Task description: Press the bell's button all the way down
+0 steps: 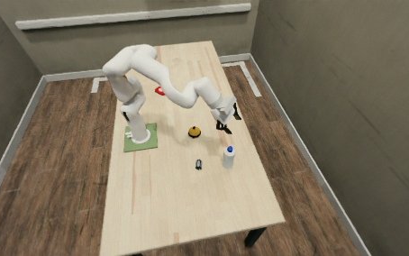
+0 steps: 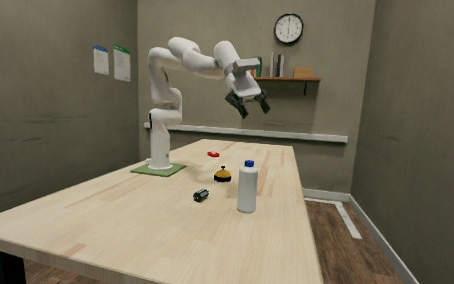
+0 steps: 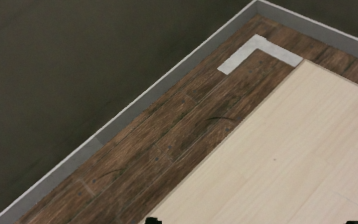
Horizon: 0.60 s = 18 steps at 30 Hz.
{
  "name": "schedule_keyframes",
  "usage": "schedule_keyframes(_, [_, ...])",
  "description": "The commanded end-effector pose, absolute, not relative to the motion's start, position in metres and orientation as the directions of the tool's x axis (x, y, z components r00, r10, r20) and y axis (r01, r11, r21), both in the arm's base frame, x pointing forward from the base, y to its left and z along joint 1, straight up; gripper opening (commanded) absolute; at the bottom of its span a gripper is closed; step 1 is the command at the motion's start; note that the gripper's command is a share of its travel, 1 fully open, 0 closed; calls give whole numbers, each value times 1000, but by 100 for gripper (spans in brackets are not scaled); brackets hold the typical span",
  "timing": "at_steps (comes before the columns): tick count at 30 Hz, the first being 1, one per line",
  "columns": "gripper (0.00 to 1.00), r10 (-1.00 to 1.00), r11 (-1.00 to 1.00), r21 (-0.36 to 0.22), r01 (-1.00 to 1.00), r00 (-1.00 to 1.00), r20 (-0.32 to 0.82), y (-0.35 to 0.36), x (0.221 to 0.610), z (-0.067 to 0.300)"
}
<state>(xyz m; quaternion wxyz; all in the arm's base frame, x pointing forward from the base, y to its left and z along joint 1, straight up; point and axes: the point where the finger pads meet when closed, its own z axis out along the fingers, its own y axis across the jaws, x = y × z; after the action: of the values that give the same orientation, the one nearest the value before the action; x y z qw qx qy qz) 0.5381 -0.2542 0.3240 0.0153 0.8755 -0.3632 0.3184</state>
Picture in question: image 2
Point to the white bottle with blue cap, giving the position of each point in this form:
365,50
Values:
247,187

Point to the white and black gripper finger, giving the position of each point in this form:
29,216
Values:
264,105
237,104

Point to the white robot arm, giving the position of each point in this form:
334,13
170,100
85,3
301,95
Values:
162,94

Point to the yellow and black service bell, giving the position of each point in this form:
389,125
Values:
222,175

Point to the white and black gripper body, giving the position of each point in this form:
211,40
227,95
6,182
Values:
244,85

